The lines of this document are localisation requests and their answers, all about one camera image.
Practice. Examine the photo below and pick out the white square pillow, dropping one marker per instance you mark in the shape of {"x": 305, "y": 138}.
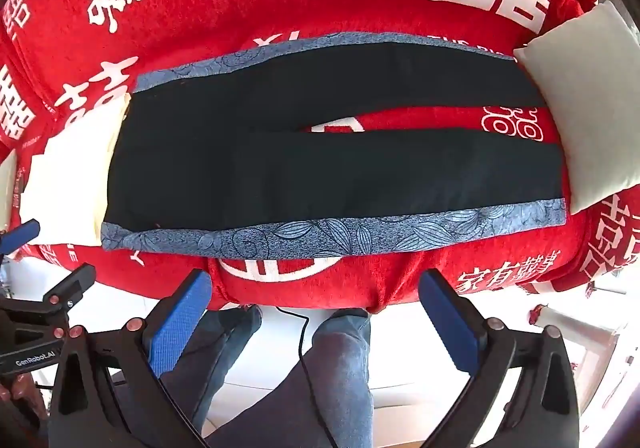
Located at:
{"x": 585, "y": 103}

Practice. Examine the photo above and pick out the person's legs in jeans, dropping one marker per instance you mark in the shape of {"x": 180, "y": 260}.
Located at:
{"x": 340, "y": 368}

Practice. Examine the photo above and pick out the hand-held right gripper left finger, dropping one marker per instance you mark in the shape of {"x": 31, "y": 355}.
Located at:
{"x": 180, "y": 323}

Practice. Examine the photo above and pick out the person's left hand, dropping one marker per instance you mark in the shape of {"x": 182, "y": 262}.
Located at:
{"x": 15, "y": 390}

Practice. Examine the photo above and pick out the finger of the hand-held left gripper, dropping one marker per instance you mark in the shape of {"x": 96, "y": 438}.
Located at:
{"x": 22, "y": 231}
{"x": 75, "y": 284}

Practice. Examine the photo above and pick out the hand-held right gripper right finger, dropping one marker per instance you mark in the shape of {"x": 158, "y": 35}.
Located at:
{"x": 447, "y": 323}

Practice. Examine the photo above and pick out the black pants with blue stripe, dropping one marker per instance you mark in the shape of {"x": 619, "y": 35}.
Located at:
{"x": 320, "y": 178}

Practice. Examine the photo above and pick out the pale round cushion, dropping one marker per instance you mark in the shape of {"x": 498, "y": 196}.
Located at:
{"x": 6, "y": 188}

